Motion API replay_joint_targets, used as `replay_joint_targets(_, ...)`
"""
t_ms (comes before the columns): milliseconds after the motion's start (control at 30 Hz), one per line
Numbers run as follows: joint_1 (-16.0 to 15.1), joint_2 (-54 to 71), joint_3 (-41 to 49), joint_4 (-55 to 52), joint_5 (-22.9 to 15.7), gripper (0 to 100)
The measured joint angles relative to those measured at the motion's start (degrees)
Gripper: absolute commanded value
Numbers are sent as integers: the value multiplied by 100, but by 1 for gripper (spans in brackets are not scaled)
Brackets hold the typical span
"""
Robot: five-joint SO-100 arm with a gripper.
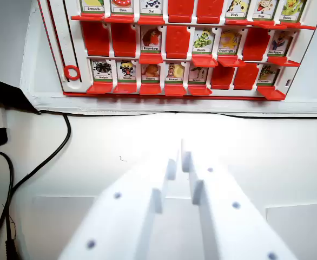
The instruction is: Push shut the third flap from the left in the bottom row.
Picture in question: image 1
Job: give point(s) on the red plastic board flap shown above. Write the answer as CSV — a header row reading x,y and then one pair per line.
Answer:
x,y
150,88

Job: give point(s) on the small white paper sheet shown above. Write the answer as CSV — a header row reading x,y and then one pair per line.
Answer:
x,y
304,233

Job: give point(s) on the black box with white label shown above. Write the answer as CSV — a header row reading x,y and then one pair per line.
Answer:
x,y
4,94

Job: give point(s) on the red and white game board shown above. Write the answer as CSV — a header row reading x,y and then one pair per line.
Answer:
x,y
174,54

